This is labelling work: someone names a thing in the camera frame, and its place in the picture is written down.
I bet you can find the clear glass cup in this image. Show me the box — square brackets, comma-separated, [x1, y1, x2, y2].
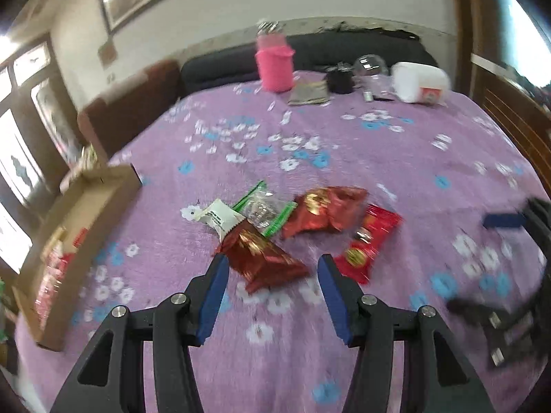
[353, 54, 394, 102]

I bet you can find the green white snack packet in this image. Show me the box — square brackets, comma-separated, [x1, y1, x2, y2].
[193, 199, 246, 242]

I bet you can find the pink white snack packet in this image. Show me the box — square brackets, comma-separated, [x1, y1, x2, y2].
[34, 253, 74, 330]

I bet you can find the pink sleeved glass bottle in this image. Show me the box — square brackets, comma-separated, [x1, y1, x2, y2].
[255, 20, 295, 93]

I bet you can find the green clear snack packet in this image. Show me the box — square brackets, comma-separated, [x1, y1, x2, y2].
[232, 180, 297, 238]

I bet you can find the purple floral tablecloth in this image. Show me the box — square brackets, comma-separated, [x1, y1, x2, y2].
[16, 81, 546, 412]

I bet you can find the idle black gripper device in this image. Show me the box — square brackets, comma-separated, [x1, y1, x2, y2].
[446, 198, 550, 368]

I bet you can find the white plastic jar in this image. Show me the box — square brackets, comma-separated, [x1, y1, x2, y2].
[391, 62, 451, 105]

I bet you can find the shallow cardboard box tray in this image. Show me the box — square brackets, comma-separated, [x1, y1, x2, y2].
[13, 165, 142, 351]

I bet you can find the yellow biscuit packet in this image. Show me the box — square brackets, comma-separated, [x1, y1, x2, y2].
[40, 226, 66, 263]

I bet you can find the wooden glass door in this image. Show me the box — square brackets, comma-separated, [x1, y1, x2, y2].
[1, 34, 81, 273]

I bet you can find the black leather sofa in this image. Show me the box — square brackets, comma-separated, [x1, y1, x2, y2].
[180, 27, 438, 96]

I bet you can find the red candy packet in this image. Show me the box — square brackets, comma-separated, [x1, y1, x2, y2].
[72, 227, 89, 249]
[334, 204, 403, 285]

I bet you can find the floral cushion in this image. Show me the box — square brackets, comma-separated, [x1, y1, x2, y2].
[59, 144, 109, 194]

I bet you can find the grey foil packet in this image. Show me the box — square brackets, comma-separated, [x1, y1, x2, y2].
[288, 80, 330, 106]

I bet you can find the dark red foil packet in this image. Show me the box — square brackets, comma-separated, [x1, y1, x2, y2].
[281, 187, 368, 240]
[216, 220, 310, 295]

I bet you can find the black small cup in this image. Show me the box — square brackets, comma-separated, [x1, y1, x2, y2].
[325, 63, 355, 94]

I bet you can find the brown armchair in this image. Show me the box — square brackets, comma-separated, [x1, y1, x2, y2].
[77, 60, 181, 164]

